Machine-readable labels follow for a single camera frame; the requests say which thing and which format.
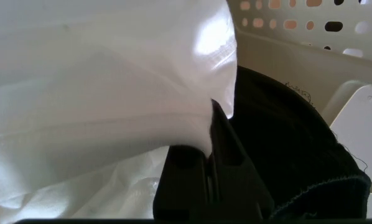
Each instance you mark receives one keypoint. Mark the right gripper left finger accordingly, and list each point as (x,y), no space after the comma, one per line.
(183,186)

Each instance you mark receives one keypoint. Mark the black garment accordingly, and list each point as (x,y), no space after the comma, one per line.
(282,140)

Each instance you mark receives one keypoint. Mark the white garment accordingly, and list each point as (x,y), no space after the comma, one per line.
(95,93)

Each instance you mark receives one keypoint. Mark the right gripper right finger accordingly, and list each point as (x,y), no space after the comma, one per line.
(239,193)

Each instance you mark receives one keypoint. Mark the white laundry basket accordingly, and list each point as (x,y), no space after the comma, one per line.
(298,62)

